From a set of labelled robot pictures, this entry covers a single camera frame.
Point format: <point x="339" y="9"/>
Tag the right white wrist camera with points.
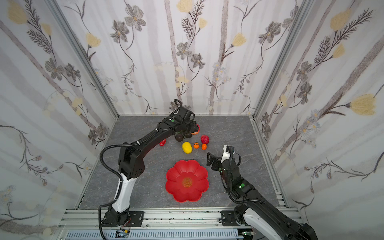
<point x="228" y="153"/>

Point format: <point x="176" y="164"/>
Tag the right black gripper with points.
<point x="217" y="162"/>

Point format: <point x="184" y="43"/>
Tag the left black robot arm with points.
<point x="131" y="163"/>

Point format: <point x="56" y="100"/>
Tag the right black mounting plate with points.
<point x="232" y="218"/>

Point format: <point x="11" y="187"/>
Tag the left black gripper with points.
<point x="186" y="128"/>

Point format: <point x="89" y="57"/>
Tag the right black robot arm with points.
<point x="252" y="208"/>

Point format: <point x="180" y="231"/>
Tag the red flower-shaped fruit bowl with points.
<point x="187" y="181"/>

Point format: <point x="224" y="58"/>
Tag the black mounting plate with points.
<point x="232" y="218"/>
<point x="132" y="219"/>

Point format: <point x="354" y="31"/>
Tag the white slotted cable duct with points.
<point x="178" y="234"/>

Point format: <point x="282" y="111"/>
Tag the dark red pomegranate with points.
<point x="205" y="139"/>

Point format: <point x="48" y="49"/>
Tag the yellow lemon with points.
<point x="187" y="147"/>

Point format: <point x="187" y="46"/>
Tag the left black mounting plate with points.
<point x="132" y="219"/>

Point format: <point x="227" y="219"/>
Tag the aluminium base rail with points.
<point x="83" y="224"/>

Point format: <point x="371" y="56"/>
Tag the red apple fruit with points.
<point x="195" y="130"/>

